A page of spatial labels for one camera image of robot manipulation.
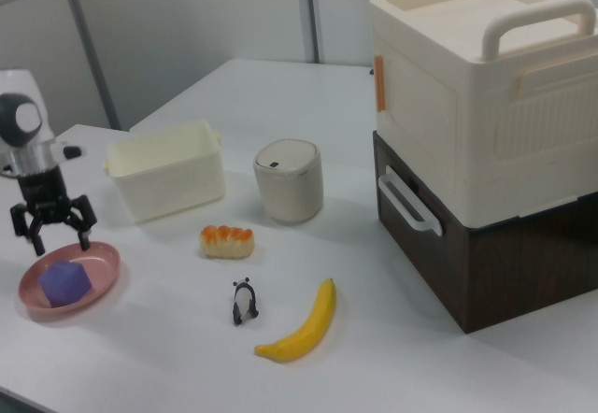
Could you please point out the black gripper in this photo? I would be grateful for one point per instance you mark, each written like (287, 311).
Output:
(44, 195)

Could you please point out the purple cube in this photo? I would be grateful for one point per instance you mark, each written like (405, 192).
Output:
(64, 284)

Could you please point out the pink plate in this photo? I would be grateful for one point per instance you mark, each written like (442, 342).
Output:
(105, 268)

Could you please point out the cream plastic basket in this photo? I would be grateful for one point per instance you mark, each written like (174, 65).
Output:
(163, 184)

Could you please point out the toy bread roll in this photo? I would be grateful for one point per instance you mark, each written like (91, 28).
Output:
(226, 242)

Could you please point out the panda figurine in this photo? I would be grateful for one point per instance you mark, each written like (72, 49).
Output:
(244, 302)

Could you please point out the small beige trash can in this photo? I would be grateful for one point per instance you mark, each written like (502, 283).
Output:
(289, 189)

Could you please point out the yellow toy banana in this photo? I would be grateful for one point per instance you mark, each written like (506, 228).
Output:
(308, 326)

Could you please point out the orange box latch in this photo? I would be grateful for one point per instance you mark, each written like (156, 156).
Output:
(380, 83)

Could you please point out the dark brown drawer cabinet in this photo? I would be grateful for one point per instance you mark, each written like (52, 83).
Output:
(514, 273)

